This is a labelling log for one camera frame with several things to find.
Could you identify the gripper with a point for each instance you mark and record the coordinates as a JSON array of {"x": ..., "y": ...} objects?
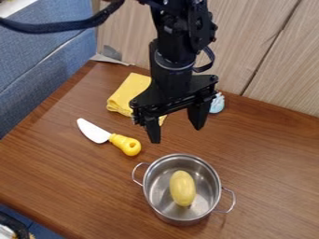
[{"x": 174, "y": 88}]

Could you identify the yellow toy potato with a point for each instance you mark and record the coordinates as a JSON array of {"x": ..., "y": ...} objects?
[{"x": 182, "y": 188}]

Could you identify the blue brush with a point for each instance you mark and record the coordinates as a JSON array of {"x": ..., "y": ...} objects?
[{"x": 217, "y": 104}]

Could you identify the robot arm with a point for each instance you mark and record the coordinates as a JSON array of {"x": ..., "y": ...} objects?
[{"x": 177, "y": 28}]

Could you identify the silver pot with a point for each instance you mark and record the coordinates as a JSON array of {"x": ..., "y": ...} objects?
[{"x": 182, "y": 188}]

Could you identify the yellow cloth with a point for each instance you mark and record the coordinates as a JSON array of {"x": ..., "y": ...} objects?
[{"x": 126, "y": 94}]

